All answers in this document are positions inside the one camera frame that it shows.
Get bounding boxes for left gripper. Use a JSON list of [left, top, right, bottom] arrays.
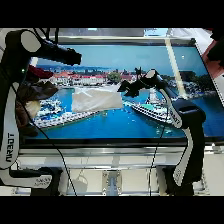
[[64, 47, 83, 67]]

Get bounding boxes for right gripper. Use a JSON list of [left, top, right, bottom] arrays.
[[117, 79, 145, 99]]

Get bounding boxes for white garment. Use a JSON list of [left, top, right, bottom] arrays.
[[70, 87, 125, 114]]

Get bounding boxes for red garment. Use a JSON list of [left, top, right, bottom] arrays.
[[26, 64, 55, 83]]

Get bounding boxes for beige garment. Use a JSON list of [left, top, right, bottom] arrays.
[[25, 99, 42, 120]]

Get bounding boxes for dark brown garment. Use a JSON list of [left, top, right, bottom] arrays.
[[14, 99, 39, 138]]

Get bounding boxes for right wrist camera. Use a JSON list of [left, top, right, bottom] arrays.
[[134, 66, 144, 83]]

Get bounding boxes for black cable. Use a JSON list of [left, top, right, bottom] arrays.
[[148, 96, 172, 197], [10, 83, 78, 197]]

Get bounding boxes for silver frame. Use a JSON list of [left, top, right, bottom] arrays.
[[9, 34, 224, 197]]

